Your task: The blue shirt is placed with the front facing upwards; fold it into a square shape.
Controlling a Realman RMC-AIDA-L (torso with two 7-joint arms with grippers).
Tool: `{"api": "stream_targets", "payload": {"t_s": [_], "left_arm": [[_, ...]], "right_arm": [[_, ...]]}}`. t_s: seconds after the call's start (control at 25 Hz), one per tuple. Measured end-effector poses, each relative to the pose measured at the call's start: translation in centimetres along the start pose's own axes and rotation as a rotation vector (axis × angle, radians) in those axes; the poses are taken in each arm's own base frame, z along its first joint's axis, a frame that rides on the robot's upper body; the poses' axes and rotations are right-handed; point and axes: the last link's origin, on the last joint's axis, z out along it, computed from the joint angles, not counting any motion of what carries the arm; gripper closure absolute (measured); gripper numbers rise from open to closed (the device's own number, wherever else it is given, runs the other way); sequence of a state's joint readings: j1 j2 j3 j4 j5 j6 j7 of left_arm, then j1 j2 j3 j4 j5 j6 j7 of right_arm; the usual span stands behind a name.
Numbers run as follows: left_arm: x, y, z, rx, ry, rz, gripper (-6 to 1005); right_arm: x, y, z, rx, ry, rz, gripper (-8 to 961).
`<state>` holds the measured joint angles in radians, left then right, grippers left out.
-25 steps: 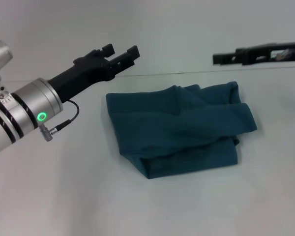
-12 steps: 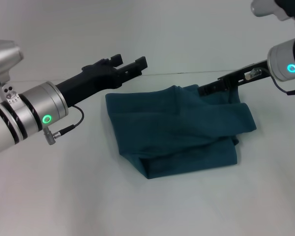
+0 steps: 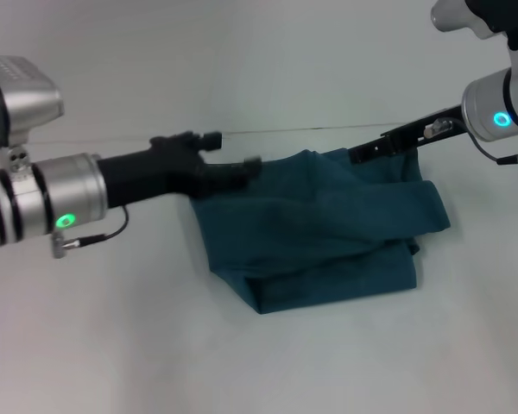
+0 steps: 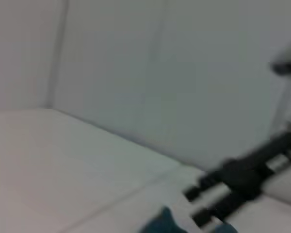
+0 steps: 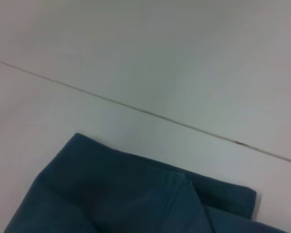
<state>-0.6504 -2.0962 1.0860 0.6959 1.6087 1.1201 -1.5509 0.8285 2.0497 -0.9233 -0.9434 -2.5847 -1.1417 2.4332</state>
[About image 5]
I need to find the teal T-shirt white print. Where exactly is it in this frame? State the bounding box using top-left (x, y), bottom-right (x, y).
top-left (2, 132), bottom-right (291, 233)

